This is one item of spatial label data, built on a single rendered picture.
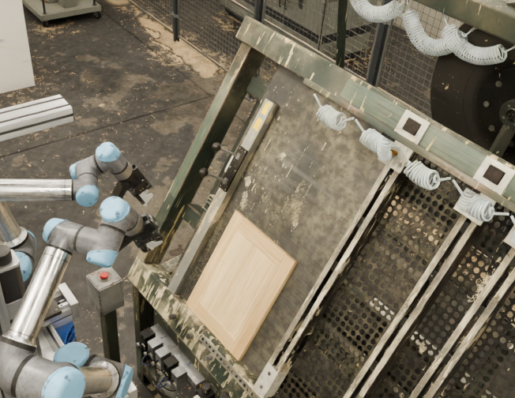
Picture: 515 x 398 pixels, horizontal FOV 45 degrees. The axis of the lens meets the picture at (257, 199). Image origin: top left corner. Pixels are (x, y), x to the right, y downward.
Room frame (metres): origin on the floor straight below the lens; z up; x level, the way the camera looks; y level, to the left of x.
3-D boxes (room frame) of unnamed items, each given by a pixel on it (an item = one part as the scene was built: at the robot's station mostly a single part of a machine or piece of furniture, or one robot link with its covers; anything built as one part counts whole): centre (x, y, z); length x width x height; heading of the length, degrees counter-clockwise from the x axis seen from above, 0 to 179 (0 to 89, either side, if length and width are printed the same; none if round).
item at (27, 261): (1.61, 0.88, 1.20); 0.13 x 0.12 x 0.14; 15
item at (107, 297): (1.90, 0.64, 0.84); 0.12 x 0.12 x 0.18; 43
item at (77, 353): (1.23, 0.55, 1.20); 0.13 x 0.12 x 0.14; 75
